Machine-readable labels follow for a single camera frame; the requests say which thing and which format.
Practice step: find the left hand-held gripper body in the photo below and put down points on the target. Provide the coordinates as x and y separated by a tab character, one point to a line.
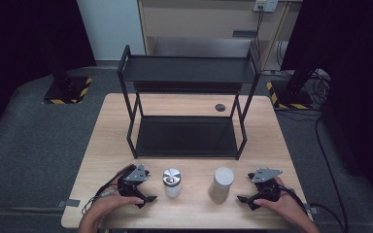
135	177

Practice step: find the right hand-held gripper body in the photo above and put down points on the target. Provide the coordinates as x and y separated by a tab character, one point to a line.
265	181

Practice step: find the glass jar with metal lid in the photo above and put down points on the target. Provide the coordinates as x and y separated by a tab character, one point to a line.
172	183

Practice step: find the white cylindrical canister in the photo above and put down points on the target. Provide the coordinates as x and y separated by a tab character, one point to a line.
221	184

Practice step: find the black two-tier metal shelf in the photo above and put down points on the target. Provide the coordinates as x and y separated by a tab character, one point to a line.
187	136

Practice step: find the person's right hand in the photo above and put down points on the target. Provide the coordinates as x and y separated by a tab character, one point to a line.
281	207

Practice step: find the person's left hand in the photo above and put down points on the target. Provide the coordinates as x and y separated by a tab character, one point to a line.
110	205

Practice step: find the black round table grommet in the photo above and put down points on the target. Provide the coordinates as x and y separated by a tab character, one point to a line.
220	107

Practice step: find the black stand with striped base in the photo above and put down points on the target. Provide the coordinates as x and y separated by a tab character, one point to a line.
66	87
291	93

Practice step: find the dark curtain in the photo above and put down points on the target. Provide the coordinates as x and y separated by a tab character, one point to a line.
19	48
359	81

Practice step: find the light wooden cabinet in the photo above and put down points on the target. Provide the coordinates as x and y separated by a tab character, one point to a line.
207	22

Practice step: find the grey table edge bracket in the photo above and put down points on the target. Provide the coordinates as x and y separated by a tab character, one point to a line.
311	208
68	203

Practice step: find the white wall socket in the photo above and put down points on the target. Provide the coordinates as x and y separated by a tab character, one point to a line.
265	5

